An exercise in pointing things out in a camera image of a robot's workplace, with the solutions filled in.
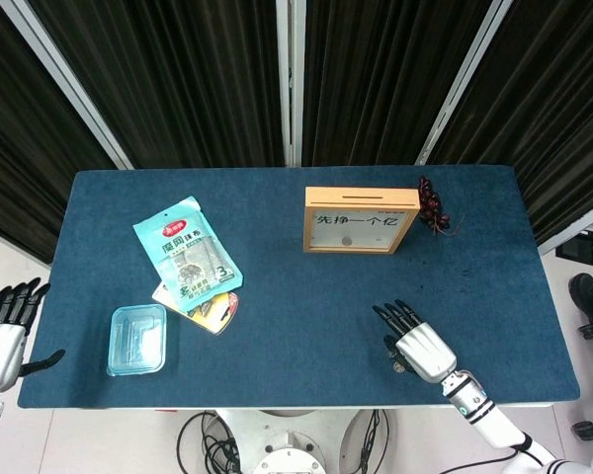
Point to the black equipment box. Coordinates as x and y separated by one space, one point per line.
585 252

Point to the black shoe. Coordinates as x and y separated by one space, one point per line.
590 296

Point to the teal cleaning cloth package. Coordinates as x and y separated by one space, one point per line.
188 252

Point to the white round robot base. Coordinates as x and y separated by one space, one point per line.
286 444

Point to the clear blue plastic container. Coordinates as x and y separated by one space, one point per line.
136 340

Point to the black chair caster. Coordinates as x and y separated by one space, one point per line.
587 430

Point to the silver coin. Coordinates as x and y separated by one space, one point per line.
399 367

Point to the dark pleated curtain panel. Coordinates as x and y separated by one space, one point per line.
563 99
178 74
375 74
20 148

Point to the wooden frame money box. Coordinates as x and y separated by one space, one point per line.
361 196

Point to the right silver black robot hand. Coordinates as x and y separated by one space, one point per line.
425 350

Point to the yellow razor blister pack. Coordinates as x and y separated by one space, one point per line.
212 316

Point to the white partition post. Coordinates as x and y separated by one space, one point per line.
289 74
573 227
462 84
69 84

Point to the blue velvet table cloth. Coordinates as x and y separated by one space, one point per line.
301 321

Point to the dark purple grape bunch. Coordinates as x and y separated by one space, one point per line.
430 202

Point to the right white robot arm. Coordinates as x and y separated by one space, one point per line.
494 424

